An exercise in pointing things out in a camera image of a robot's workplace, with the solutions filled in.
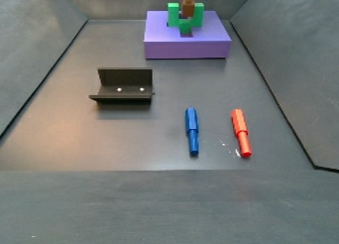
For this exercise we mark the black U-channel bracket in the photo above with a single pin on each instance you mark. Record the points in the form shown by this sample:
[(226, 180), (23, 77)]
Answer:
[(124, 84)]

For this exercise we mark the brown T-shaped block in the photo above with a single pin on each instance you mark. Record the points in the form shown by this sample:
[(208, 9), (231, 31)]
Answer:
[(187, 8)]

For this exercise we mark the red peg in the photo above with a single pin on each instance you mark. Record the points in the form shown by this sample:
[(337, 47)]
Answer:
[(242, 132)]

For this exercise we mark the blue peg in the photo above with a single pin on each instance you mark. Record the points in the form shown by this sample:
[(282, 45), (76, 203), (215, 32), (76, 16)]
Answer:
[(192, 130)]

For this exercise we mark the purple base board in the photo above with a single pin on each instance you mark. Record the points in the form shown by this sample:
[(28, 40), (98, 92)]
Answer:
[(210, 42)]

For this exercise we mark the green U-shaped block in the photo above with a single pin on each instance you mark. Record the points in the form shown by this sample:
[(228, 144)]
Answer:
[(176, 20)]

